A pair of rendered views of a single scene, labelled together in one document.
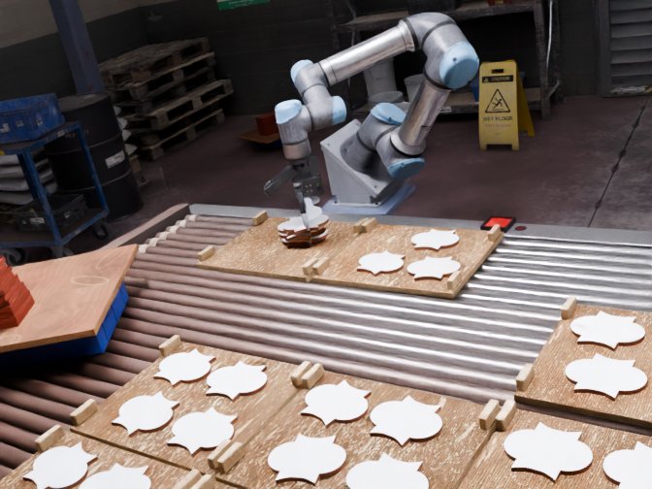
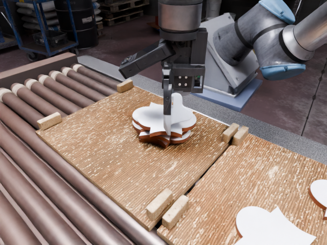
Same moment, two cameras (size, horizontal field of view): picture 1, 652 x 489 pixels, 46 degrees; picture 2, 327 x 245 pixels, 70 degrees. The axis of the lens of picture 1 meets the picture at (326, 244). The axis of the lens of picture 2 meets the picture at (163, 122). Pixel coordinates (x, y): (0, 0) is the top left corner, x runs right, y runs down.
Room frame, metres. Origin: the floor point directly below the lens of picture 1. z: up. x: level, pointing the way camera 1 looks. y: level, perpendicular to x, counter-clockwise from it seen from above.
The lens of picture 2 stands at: (1.64, 0.04, 1.32)
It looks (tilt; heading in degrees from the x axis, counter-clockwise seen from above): 36 degrees down; 2
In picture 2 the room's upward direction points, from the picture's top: straight up
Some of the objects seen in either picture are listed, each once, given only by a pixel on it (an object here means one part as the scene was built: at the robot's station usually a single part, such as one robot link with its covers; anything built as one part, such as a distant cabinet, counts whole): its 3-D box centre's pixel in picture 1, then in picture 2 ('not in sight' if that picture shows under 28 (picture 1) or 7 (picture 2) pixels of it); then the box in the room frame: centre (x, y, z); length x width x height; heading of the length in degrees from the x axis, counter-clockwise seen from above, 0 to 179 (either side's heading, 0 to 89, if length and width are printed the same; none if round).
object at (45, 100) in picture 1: (15, 120); not in sight; (5.04, 1.81, 0.96); 0.50 x 0.38 x 0.21; 72
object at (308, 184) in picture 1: (305, 175); (181, 60); (2.08, 0.02, 1.14); 0.09 x 0.08 x 0.12; 89
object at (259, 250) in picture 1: (284, 245); (137, 133); (2.12, 0.12, 0.93); 0.41 x 0.35 x 0.02; 52
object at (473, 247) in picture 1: (408, 256); (312, 228); (1.87, -0.21, 0.93); 0.41 x 0.35 x 0.02; 53
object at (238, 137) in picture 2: (369, 225); (240, 135); (2.09, -0.14, 0.95); 0.06 x 0.02 x 0.03; 143
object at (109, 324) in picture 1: (57, 317); not in sight; (1.85, 0.74, 0.97); 0.31 x 0.31 x 0.10; 87
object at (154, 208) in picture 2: (310, 266); (159, 203); (1.89, 0.05, 0.95); 0.06 x 0.02 x 0.03; 142
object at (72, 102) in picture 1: (89, 159); (76, 17); (5.72, 1.62, 0.44); 0.59 x 0.59 x 0.88
